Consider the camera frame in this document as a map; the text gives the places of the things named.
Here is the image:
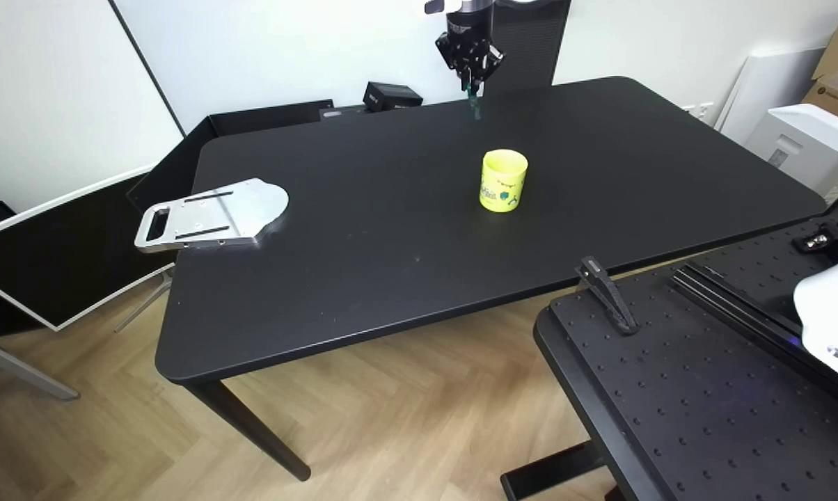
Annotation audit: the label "small black box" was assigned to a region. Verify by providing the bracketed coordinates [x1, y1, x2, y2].
[363, 82, 427, 115]

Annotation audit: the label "yellow-green mug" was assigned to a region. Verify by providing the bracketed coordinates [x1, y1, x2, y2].
[476, 147, 533, 217]

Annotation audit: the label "black aluminium rails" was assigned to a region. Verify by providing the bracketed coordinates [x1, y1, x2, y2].
[667, 259, 812, 356]

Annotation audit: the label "black marker on table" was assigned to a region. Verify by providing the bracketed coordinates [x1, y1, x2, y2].
[578, 256, 642, 341]

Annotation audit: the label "white plastic box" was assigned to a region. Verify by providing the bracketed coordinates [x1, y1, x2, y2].
[746, 103, 838, 204]

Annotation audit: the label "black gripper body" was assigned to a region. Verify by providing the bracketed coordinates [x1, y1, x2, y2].
[432, 8, 511, 76]

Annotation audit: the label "long black case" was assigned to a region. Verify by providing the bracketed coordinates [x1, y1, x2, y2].
[184, 97, 337, 145]

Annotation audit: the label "black perforated breadboard table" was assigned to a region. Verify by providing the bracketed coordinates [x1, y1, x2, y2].
[500, 217, 838, 501]

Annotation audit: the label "black panel with white frame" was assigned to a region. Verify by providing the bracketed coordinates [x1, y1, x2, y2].
[0, 170, 181, 334]

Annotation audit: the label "white leaning board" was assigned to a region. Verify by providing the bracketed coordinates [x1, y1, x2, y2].
[720, 44, 834, 147]

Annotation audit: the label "large whiteboard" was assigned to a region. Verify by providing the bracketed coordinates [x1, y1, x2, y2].
[110, 0, 496, 138]

